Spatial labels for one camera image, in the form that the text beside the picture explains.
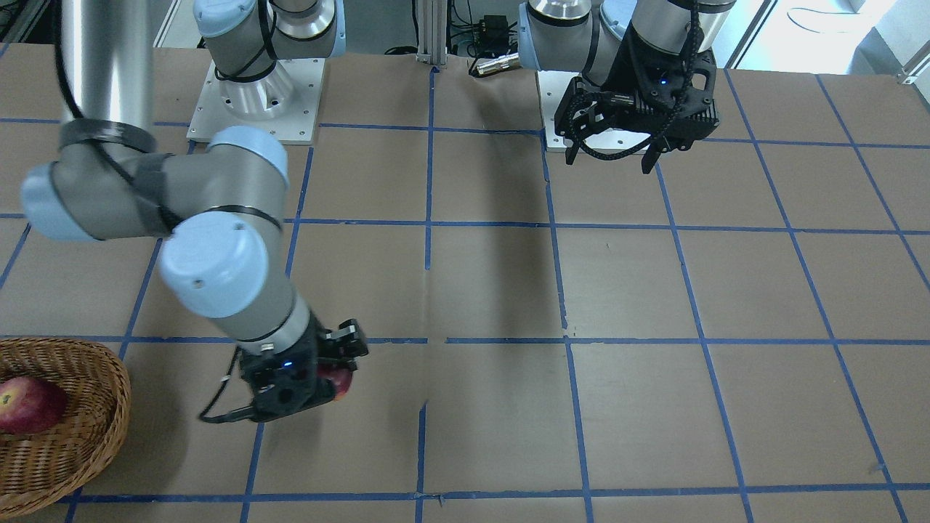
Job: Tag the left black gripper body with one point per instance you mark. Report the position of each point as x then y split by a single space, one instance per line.
626 70

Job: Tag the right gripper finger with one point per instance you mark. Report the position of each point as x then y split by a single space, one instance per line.
343 346

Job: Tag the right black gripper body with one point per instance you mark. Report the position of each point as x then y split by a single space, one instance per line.
322 357

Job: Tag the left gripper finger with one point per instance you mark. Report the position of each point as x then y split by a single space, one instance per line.
653 153
575 139

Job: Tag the dark red apple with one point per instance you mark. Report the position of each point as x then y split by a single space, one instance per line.
339 378

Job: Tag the red yellow apple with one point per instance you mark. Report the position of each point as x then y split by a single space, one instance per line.
30 405

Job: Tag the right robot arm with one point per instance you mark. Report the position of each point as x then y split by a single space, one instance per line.
219 214

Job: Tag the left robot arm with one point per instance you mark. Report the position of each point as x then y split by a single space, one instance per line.
582 38

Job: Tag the wicker basket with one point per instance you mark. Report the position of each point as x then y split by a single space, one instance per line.
39 469

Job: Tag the silver metal cylinder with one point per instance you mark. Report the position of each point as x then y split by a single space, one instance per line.
484 67

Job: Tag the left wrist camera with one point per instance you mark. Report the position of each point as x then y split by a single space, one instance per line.
584 105

